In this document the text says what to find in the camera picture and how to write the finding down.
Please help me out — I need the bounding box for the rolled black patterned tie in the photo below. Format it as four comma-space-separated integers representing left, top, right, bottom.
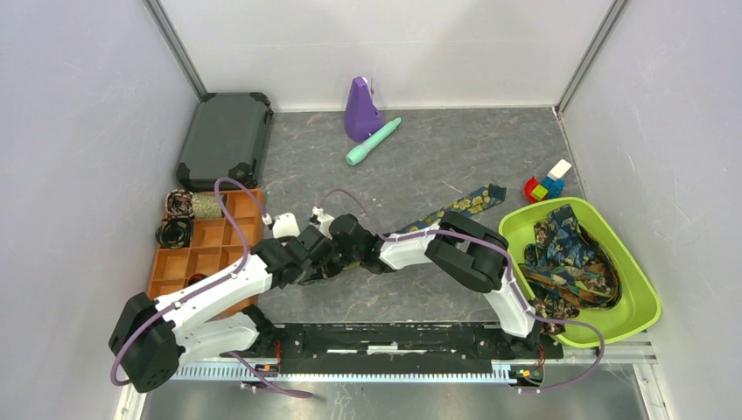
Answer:
154, 218, 193, 249

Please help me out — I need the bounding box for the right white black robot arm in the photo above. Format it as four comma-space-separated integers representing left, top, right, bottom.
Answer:
322, 212, 541, 357

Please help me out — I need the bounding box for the purple cable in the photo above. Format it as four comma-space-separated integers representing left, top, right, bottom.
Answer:
109, 177, 274, 389
317, 188, 607, 396

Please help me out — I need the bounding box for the orange compartment tray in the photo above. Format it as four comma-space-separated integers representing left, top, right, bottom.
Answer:
146, 190, 264, 298

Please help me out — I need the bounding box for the dark green hard case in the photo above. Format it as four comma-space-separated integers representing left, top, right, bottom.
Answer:
174, 92, 274, 192

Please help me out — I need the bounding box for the blue yellow floral tie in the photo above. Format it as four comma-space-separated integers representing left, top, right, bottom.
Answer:
298, 184, 507, 286

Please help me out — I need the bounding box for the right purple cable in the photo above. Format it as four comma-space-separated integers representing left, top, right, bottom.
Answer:
317, 188, 607, 396

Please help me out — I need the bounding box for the rolled pink brown tie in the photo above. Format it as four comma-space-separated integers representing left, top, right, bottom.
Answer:
164, 189, 195, 221

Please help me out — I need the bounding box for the lime green plastic bin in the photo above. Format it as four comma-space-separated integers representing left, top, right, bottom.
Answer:
499, 197, 662, 344

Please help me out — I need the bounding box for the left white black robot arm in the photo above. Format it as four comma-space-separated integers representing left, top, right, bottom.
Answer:
108, 226, 333, 393

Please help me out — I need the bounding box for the colourful toy block stack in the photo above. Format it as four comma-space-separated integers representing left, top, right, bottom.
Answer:
523, 159, 572, 204

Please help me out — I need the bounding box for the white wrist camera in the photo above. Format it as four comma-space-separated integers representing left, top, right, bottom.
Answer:
309, 206, 335, 238
262, 213, 300, 239

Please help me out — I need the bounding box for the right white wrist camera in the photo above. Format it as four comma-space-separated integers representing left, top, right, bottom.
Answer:
309, 206, 335, 238

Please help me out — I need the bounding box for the pile of patterned ties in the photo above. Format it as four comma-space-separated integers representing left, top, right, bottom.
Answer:
519, 205, 622, 319

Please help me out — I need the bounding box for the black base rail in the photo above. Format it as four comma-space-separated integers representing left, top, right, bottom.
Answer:
239, 322, 564, 375

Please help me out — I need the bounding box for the rolled orange black tie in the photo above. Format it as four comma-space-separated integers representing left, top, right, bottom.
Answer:
186, 273, 206, 287

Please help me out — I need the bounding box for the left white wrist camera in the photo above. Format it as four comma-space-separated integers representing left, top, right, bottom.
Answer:
262, 213, 300, 239

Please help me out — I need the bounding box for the rolled olive speckled tie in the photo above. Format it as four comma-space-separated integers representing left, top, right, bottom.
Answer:
191, 192, 227, 220

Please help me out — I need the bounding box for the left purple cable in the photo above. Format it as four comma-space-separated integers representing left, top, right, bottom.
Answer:
109, 177, 274, 389

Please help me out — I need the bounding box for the teal cylindrical pen tool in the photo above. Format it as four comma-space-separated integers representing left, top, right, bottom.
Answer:
346, 117, 403, 166

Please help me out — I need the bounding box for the purple metronome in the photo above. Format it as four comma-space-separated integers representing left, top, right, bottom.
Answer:
344, 76, 384, 143

